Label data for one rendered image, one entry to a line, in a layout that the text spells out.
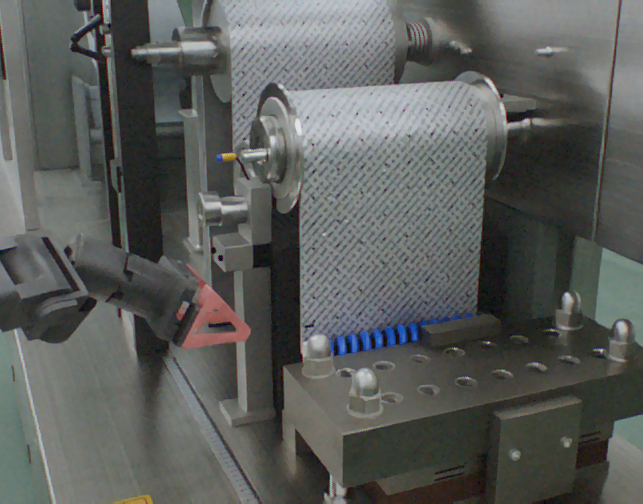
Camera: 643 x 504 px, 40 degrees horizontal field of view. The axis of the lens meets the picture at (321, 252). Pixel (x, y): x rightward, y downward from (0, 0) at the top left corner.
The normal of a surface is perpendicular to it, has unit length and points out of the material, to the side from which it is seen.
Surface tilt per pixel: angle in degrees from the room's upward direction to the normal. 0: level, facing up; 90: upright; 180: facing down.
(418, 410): 0
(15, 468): 0
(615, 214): 90
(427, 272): 90
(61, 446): 0
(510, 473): 90
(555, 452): 90
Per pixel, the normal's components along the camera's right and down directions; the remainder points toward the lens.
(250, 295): 0.39, 0.30
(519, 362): 0.00, -0.95
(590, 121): -0.92, 0.12
